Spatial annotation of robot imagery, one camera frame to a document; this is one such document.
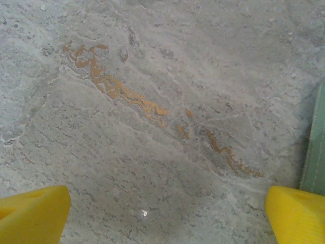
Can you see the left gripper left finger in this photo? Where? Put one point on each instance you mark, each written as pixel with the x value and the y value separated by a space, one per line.
pixel 33 216

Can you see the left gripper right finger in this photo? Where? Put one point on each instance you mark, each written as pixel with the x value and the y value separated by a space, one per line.
pixel 299 218

